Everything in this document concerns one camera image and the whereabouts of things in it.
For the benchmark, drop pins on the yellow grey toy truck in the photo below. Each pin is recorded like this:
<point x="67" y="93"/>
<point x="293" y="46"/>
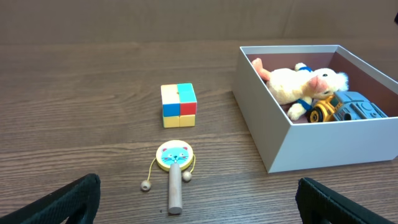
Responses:
<point x="344" y="106"/>

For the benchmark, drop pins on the colourful puzzle cube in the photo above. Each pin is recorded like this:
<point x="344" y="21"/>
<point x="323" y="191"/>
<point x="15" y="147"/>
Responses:
<point x="179" y="105"/>

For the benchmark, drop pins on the plush duck toy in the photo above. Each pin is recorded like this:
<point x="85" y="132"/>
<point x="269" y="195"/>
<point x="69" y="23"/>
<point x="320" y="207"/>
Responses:
<point x="298" y="87"/>

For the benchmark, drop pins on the wooden cat rattle drum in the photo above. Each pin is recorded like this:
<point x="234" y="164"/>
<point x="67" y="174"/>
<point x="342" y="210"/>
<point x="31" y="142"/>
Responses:
<point x="178" y="159"/>

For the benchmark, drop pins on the white box pink interior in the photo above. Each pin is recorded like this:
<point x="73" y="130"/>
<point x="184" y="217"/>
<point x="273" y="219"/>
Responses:
<point x="285" y="145"/>

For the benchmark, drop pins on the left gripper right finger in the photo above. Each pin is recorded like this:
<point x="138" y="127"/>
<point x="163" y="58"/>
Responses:
<point x="317" y="204"/>

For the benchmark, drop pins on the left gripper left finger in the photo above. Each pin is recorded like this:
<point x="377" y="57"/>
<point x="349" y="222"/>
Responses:
<point x="75" y="203"/>

